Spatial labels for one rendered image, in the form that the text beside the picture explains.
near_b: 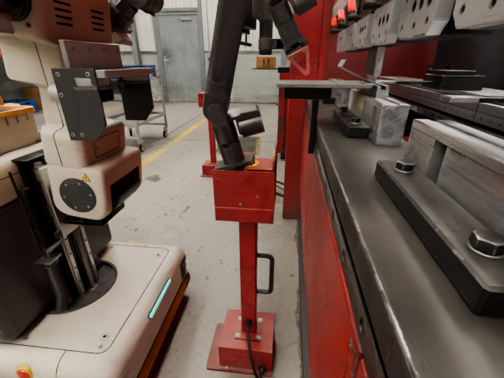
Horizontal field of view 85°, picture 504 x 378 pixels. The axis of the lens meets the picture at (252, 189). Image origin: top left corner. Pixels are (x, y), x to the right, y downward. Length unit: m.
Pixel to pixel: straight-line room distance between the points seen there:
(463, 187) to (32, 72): 0.89
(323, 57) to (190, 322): 1.55
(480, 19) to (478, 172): 0.16
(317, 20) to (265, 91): 6.16
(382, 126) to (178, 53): 7.75
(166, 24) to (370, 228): 8.19
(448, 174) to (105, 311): 1.05
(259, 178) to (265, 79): 7.21
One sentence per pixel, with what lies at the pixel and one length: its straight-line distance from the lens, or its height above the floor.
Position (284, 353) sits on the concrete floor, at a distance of 1.29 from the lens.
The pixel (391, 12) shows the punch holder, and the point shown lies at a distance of 0.72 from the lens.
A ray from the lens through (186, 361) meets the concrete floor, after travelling 1.29.
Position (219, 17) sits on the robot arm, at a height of 1.13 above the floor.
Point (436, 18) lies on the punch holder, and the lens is 0.52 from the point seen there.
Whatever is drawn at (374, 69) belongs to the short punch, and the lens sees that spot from 0.91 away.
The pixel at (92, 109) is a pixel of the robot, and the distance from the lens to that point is 0.75.
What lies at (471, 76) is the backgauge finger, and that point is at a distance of 1.00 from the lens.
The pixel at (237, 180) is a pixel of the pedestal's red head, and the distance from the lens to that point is 0.70.
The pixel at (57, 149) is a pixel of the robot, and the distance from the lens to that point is 0.87.
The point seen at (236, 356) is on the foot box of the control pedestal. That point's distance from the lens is 1.18.
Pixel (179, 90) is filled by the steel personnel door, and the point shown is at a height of 0.32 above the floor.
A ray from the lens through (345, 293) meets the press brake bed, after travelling 0.43.
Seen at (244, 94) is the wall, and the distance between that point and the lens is 7.95.
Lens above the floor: 1.06
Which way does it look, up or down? 25 degrees down
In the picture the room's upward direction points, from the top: straight up
